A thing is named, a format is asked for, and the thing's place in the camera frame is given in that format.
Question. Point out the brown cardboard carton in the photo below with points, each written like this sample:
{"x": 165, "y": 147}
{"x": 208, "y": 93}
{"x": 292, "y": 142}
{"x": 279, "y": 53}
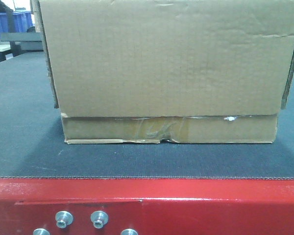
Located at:
{"x": 181, "y": 71}

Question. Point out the dark conveyor belt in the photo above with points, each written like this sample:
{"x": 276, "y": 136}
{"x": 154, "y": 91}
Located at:
{"x": 32, "y": 142}

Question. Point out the silver bolt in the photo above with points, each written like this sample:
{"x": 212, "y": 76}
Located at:
{"x": 63, "y": 219}
{"x": 99, "y": 219}
{"x": 40, "y": 231}
{"x": 129, "y": 231}

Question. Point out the silver bolt lower right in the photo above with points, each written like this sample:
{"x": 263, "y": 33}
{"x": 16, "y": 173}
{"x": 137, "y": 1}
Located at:
{"x": 129, "y": 231}

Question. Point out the silver bolt lower left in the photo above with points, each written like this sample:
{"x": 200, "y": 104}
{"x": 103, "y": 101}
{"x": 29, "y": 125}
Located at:
{"x": 40, "y": 231}

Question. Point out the blue crates in background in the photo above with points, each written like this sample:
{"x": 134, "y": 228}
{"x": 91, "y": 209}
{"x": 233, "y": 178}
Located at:
{"x": 22, "y": 21}

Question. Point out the dark conveyor far rail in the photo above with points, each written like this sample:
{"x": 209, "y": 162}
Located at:
{"x": 29, "y": 41}

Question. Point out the red conveyor frame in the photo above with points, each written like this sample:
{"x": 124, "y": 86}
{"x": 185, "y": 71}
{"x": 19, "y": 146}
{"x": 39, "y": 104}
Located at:
{"x": 149, "y": 206}

